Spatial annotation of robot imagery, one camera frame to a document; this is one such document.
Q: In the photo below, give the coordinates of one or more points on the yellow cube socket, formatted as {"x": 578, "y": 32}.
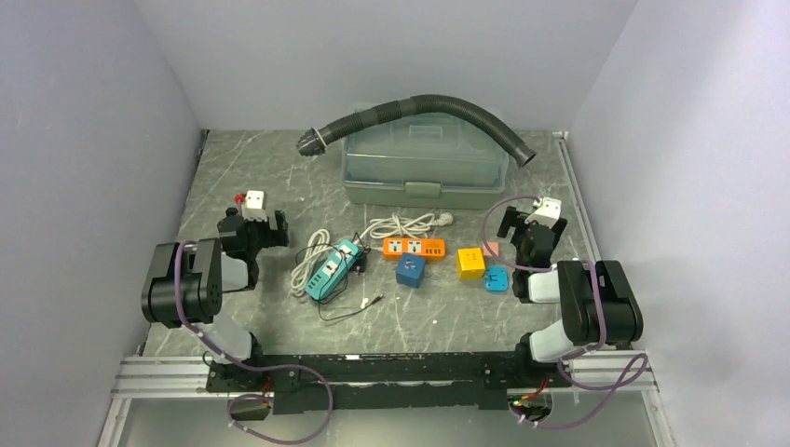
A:
{"x": 470, "y": 263}

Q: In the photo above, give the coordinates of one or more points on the orange power strip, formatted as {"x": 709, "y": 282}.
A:
{"x": 433, "y": 249}

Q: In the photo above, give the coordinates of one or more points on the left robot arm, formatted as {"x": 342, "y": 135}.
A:
{"x": 185, "y": 286}

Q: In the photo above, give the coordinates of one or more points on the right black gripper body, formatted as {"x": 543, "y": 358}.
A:
{"x": 519, "y": 255}

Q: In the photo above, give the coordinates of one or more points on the black power adapter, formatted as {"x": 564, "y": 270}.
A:
{"x": 360, "y": 264}

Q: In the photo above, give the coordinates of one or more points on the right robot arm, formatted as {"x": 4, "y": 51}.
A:
{"x": 596, "y": 302}

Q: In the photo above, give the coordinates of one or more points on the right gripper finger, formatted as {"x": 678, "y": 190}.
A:
{"x": 559, "y": 227}
{"x": 512, "y": 219}

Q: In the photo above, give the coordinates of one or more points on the pink small block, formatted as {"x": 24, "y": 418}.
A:
{"x": 490, "y": 249}

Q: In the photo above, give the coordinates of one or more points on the light blue flat adapter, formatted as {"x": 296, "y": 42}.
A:
{"x": 496, "y": 279}

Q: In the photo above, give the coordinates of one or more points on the blue cube socket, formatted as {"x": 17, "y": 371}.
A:
{"x": 410, "y": 270}

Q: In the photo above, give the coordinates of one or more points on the teal power strip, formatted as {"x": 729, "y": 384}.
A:
{"x": 339, "y": 260}

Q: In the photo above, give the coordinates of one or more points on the aluminium rail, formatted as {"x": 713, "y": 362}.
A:
{"x": 187, "y": 377}

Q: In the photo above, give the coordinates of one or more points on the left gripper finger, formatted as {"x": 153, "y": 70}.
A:
{"x": 230, "y": 224}
{"x": 281, "y": 233}

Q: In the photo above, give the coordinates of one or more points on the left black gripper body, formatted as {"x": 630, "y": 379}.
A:
{"x": 261, "y": 237}

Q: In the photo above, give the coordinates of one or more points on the translucent green storage box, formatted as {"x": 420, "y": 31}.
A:
{"x": 424, "y": 161}

